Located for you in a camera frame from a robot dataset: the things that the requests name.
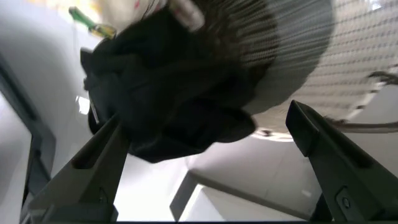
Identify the white laundry basket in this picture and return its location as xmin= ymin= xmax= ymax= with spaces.
xmin=198 ymin=0 xmax=398 ymax=142

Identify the cream printed garment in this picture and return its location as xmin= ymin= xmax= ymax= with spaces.
xmin=68 ymin=0 xmax=206 ymax=40

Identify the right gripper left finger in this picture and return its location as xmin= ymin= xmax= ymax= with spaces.
xmin=20 ymin=113 xmax=131 ymax=222

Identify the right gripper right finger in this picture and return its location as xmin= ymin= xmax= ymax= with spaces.
xmin=285 ymin=99 xmax=398 ymax=222

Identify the black t-shirt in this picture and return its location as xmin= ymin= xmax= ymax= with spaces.
xmin=80 ymin=7 xmax=258 ymax=164

